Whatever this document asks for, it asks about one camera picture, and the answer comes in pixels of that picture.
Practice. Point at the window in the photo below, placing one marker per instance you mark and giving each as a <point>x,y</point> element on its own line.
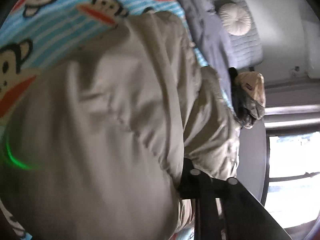
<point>291,190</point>

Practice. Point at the lavender duvet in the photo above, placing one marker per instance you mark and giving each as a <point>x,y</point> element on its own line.
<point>211,38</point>

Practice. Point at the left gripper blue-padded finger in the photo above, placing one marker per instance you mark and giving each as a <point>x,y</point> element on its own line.
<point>225,209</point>

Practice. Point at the grey bed side panel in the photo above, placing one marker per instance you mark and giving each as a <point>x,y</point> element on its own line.
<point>253,159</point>

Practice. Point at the blue monkey print blanket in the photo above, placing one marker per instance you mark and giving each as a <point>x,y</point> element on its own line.
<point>38,34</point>

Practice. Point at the round white cushion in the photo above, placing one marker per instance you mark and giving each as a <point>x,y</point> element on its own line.
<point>235,19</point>

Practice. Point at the striped beige folded clothes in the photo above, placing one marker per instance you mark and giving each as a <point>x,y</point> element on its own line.
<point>253,85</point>

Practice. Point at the beige quilted down jacket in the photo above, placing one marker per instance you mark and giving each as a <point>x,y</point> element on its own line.
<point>95,149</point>

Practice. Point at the grey quilted headboard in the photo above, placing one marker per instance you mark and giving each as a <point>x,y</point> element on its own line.
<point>247,49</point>

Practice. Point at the black folded garment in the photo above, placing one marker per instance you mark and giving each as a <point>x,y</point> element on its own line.
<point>238,99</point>

